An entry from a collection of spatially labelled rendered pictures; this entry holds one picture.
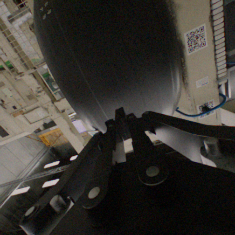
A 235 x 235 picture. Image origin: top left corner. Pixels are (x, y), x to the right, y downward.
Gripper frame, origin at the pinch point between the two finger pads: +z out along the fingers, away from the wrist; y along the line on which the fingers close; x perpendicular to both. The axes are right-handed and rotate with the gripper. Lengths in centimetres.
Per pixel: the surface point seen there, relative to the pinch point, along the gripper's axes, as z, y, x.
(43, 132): 695, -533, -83
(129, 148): 65, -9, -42
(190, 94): 34.3, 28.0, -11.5
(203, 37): 31.4, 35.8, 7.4
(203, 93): 34.6, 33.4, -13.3
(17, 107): 377, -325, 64
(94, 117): 12.2, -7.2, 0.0
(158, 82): 11.1, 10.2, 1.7
